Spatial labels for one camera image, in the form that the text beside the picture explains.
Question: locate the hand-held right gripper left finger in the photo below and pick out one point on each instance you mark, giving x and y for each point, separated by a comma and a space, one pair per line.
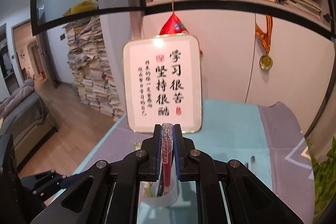
157, 155

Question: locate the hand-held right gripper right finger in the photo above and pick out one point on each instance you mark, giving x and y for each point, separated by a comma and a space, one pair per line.
178, 155

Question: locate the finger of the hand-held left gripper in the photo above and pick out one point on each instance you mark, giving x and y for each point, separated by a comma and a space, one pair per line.
72, 180
42, 184

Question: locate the red clear-capped pen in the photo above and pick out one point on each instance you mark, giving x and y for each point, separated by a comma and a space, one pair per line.
168, 161

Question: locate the bunch of pens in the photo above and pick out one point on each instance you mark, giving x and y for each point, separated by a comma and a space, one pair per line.
147, 190

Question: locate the translucent plastic cup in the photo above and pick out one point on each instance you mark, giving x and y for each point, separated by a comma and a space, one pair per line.
172, 197

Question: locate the teal and grey printed tablecloth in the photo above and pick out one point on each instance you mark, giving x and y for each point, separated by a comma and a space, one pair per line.
231, 129

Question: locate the grey sofa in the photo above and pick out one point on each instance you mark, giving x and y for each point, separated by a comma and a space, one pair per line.
23, 113

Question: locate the framed calligraphy sign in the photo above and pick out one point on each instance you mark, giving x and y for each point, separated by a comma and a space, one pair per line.
162, 82

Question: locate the white cabinet door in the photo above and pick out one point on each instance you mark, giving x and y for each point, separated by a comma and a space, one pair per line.
223, 69

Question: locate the tall pile of books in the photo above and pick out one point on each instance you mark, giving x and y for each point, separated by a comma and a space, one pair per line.
89, 69

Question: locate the gold medal with striped ribbon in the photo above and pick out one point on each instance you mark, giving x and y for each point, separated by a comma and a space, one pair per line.
266, 61

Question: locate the red hanging ornament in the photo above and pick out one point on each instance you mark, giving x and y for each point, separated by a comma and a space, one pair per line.
173, 24

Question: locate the green potted plant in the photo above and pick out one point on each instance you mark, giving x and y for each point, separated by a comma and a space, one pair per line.
323, 174

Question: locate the yellow plush toy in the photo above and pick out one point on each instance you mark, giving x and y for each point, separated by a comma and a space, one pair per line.
81, 6

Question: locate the slanted stack of booklets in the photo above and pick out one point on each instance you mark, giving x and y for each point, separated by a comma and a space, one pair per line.
299, 5

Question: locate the grey door frame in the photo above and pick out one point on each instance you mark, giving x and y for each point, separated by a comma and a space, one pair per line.
51, 66

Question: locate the black wall switch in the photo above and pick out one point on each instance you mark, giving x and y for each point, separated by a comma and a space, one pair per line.
62, 37

